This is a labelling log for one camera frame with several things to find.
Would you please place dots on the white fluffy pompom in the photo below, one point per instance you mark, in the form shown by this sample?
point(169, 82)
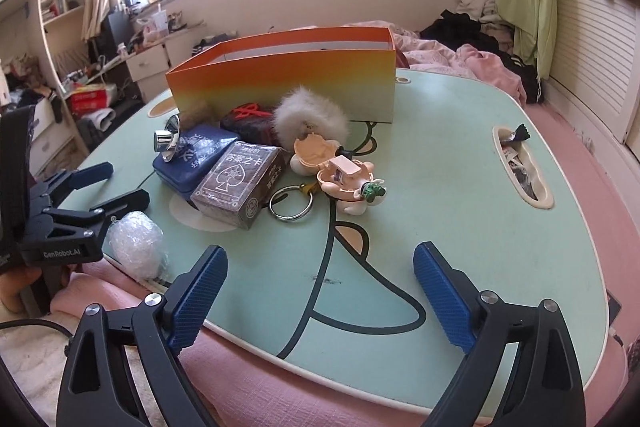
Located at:
point(310, 112)

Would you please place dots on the red cardboard box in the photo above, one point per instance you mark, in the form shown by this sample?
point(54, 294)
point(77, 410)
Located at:
point(89, 99)

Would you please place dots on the pink textured cloth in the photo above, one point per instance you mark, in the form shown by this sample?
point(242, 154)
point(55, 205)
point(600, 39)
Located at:
point(240, 387)

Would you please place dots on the orange gradient cardboard box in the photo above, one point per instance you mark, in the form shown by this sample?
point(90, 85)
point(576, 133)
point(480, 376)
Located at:
point(300, 72)

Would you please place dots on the white table slot tray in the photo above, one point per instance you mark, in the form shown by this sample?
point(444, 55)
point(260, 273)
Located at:
point(525, 177)

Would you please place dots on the clear bubble wrap ball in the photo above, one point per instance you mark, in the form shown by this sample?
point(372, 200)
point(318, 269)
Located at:
point(135, 247)

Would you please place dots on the white drawer cabinet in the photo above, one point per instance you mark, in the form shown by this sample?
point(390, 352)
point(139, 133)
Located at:
point(150, 62)

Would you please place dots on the black snack wrapper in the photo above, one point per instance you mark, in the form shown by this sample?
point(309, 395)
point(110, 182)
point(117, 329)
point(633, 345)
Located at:
point(517, 134)

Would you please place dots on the dark box with red scissors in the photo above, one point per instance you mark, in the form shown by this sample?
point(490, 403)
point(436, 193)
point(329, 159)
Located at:
point(250, 124)

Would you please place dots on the brown playing card box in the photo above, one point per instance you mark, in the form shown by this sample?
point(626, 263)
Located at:
point(235, 187)

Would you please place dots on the chrome funnel-shaped object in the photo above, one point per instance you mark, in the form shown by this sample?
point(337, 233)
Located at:
point(167, 139)

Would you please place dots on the blue tin box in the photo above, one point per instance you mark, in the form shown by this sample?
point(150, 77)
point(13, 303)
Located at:
point(200, 157)

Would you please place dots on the white cup with straw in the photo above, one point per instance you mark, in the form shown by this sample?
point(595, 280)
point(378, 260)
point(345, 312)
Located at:
point(160, 21)

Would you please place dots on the white clothes pile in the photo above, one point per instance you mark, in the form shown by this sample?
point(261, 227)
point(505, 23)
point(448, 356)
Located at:
point(480, 4)

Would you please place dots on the white louvered closet door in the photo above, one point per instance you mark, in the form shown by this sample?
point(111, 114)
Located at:
point(595, 57)

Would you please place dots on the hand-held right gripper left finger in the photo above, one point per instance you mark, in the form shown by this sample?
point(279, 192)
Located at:
point(195, 302)

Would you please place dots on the green cartoon desktop table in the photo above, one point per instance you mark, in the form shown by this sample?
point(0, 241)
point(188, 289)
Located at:
point(450, 132)

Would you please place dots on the pink floral blanket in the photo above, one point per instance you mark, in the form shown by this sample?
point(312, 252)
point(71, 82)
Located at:
point(460, 62)

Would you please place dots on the white shelf unit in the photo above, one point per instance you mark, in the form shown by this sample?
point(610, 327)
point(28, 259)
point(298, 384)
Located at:
point(60, 4)

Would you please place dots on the black clothes pile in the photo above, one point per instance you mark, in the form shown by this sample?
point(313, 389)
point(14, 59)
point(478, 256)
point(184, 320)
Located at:
point(465, 32)

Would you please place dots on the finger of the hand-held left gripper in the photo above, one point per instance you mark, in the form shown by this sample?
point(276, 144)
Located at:
point(85, 174)
point(120, 203)

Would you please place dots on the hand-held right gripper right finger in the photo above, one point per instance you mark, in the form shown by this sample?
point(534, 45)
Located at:
point(445, 302)

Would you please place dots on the person's left hand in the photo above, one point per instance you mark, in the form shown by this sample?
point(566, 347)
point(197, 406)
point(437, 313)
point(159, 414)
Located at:
point(17, 289)

